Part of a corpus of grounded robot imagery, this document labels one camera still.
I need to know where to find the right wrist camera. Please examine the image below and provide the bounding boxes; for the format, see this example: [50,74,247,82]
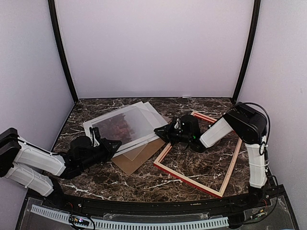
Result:
[174,117,181,129]

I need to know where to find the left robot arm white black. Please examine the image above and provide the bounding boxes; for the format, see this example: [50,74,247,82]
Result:
[0,127,122,209]

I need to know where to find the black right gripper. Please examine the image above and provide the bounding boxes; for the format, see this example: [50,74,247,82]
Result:
[154,122,192,146]

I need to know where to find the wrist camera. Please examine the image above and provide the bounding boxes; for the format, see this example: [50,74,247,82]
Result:
[174,117,181,129]
[89,127,100,147]

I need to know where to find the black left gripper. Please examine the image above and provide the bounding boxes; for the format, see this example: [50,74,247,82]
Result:
[80,138,122,171]

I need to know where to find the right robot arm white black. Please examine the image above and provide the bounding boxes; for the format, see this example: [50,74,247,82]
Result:
[154,102,271,189]

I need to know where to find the white backing sheet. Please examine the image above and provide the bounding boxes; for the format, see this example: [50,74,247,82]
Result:
[138,102,168,135]

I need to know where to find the red wooden picture frame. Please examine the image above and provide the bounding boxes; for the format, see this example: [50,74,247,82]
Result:
[153,110,243,198]

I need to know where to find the brown cardboard backing board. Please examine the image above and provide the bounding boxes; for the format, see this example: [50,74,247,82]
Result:
[111,114,164,175]

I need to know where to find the white mat with photo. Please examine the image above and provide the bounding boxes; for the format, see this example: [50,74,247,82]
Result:
[83,101,168,157]

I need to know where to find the clear acrylic sheet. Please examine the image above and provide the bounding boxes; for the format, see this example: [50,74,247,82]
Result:
[112,117,170,161]

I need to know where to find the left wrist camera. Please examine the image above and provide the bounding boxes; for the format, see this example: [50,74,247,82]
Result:
[89,127,100,147]

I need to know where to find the black front rail base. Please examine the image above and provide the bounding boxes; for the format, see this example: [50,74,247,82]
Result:
[23,184,288,230]

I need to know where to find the black enclosure frame post right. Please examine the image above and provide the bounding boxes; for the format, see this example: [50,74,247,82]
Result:
[231,0,261,104]

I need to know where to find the white slotted cable duct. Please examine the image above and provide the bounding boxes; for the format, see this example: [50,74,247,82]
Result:
[30,205,229,230]

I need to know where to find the black enclosure frame post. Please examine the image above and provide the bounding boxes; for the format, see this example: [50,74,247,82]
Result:
[48,0,79,103]
[231,0,261,104]

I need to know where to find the black enclosure frame post left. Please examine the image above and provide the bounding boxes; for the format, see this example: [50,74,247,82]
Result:
[48,0,79,103]

